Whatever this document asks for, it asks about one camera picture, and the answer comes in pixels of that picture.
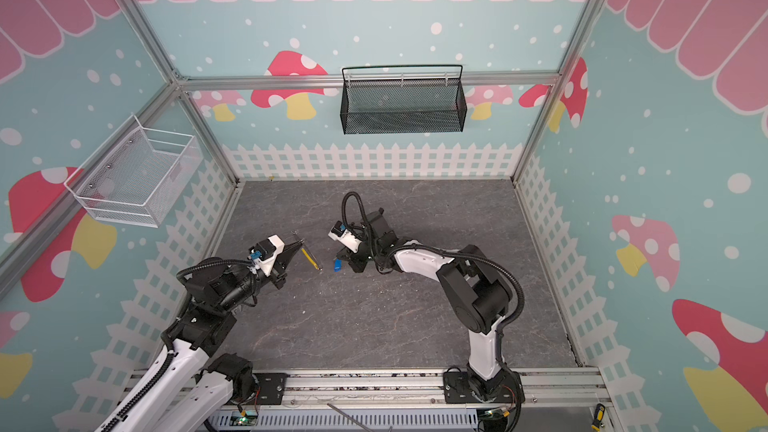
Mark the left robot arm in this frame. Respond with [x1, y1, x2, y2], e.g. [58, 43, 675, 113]
[98, 235, 304, 431]

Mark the black mesh wall basket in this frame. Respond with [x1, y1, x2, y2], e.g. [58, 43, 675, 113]
[340, 64, 468, 135]

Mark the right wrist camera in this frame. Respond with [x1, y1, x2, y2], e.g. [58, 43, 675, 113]
[328, 221, 362, 253]

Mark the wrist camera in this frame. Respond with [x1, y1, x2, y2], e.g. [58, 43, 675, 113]
[328, 221, 362, 253]
[248, 235, 285, 277]

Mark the white slotted cable duct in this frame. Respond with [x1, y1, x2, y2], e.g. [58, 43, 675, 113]
[208, 407, 478, 431]

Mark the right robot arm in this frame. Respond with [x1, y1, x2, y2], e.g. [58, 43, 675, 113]
[329, 191, 525, 402]

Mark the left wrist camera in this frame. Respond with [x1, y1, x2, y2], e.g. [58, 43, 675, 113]
[248, 235, 285, 277]

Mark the yellow key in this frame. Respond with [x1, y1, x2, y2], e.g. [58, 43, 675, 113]
[302, 246, 323, 271]

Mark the white wire wall basket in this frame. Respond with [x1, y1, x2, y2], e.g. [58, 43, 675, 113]
[64, 116, 203, 228]

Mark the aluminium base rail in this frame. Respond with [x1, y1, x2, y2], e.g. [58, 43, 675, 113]
[119, 368, 616, 415]

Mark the yellow handled screwdriver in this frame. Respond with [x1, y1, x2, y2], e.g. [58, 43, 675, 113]
[591, 403, 606, 432]

